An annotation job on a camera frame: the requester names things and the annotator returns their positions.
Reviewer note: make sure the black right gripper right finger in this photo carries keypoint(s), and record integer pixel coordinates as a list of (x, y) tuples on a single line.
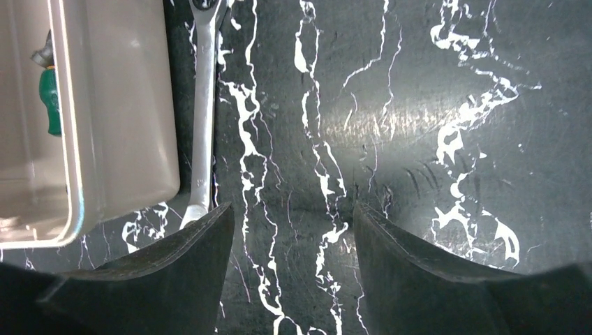
[(414, 287)]

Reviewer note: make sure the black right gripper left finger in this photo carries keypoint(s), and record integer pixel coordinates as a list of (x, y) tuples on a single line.
[(172, 286)]

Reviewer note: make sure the translucent beige tool box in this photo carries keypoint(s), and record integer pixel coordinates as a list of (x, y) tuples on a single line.
[(118, 149)]

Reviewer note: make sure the green stubby screwdriver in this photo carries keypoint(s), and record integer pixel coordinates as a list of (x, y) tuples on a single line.
[(49, 95)]

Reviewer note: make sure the silver ratchet ring wrench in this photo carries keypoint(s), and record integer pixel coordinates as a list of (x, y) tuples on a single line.
[(207, 16)]

